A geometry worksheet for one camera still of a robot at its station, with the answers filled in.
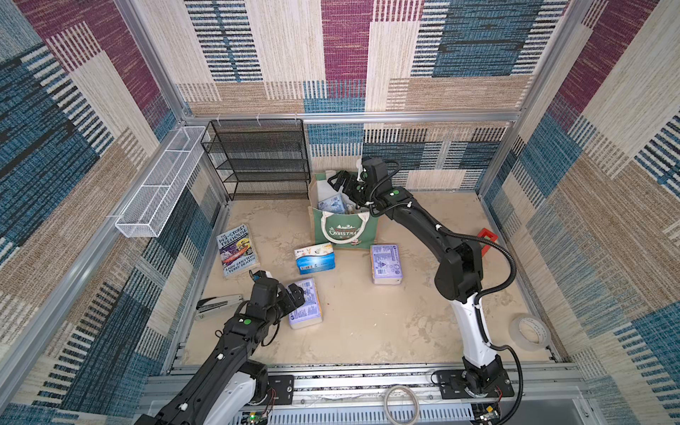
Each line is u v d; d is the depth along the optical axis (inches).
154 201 28.9
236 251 39.3
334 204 39.8
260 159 42.9
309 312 32.1
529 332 32.7
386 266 36.0
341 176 32.0
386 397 28.1
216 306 33.8
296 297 29.9
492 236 38.4
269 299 25.7
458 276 22.7
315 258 36.0
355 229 36.2
